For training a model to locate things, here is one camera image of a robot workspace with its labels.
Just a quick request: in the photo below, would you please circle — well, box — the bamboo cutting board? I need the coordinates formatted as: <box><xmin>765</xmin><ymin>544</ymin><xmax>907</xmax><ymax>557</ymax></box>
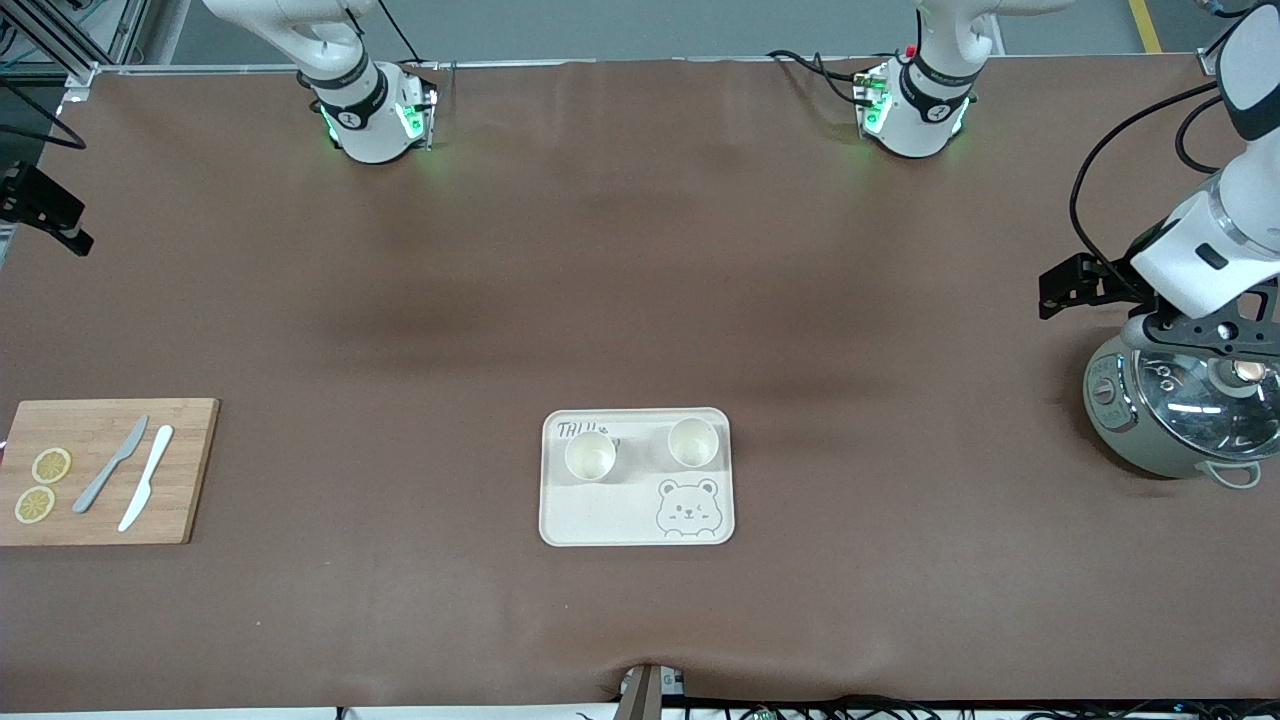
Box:
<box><xmin>0</xmin><ymin>398</ymin><xmax>221</xmax><ymax>547</ymax></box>

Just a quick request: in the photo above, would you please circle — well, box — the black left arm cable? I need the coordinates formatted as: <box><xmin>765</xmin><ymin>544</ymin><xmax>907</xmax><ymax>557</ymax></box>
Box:
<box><xmin>1068</xmin><ymin>78</ymin><xmax>1223</xmax><ymax>291</ymax></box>

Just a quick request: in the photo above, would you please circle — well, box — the black base cable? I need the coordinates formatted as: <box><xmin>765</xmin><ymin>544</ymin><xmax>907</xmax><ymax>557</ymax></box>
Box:
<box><xmin>378</xmin><ymin>0</ymin><xmax>426</xmax><ymax>69</ymax></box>
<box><xmin>768</xmin><ymin>48</ymin><xmax>876</xmax><ymax>106</ymax></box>

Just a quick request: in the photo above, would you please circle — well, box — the grey plastic knife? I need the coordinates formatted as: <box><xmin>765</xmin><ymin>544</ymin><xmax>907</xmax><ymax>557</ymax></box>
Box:
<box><xmin>72</xmin><ymin>415</ymin><xmax>150</xmax><ymax>515</ymax></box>

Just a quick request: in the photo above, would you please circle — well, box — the brown table cover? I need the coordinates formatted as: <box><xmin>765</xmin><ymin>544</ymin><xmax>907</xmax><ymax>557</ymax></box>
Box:
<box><xmin>0</xmin><ymin>55</ymin><xmax>1280</xmax><ymax>713</ymax></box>

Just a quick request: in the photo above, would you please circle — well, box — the glass pot lid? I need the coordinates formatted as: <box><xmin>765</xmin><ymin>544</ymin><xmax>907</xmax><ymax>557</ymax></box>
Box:
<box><xmin>1135</xmin><ymin>345</ymin><xmax>1280</xmax><ymax>461</ymax></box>

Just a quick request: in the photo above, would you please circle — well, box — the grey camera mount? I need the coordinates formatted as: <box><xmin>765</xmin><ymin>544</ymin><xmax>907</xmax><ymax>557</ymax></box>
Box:
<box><xmin>615</xmin><ymin>663</ymin><xmax>686</xmax><ymax>720</ymax></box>

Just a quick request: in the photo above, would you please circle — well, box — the black right base cable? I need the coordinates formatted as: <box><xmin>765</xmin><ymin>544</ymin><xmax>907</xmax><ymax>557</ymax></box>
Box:
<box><xmin>378</xmin><ymin>0</ymin><xmax>426</xmax><ymax>69</ymax></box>

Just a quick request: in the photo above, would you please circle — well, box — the aluminium frame with black bars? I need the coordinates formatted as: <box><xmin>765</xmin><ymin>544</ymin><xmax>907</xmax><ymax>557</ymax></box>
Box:
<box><xmin>0</xmin><ymin>0</ymin><xmax>151</xmax><ymax>86</ymax></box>

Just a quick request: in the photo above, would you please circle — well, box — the grey-green cooking pot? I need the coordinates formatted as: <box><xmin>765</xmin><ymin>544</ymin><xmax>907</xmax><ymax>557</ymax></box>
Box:
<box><xmin>1083</xmin><ymin>335</ymin><xmax>1280</xmax><ymax>489</ymax></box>

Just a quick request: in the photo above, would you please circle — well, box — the black left base cable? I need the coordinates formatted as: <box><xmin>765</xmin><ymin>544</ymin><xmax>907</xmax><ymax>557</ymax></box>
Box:
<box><xmin>768</xmin><ymin>48</ymin><xmax>876</xmax><ymax>106</ymax></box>

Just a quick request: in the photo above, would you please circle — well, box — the cream tray with bear print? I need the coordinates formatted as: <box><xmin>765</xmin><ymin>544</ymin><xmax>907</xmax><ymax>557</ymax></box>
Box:
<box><xmin>539</xmin><ymin>407</ymin><xmax>736</xmax><ymax>548</ymax></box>

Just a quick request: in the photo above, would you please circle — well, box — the white plastic knife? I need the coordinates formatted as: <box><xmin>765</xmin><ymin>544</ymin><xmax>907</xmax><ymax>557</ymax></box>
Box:
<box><xmin>118</xmin><ymin>425</ymin><xmax>175</xmax><ymax>533</ymax></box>

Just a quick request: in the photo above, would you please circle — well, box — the white plastic cup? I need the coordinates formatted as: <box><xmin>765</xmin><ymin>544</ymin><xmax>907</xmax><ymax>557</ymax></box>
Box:
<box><xmin>667</xmin><ymin>417</ymin><xmax>721</xmax><ymax>469</ymax></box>
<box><xmin>564</xmin><ymin>430</ymin><xmax>618</xmax><ymax>483</ymax></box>

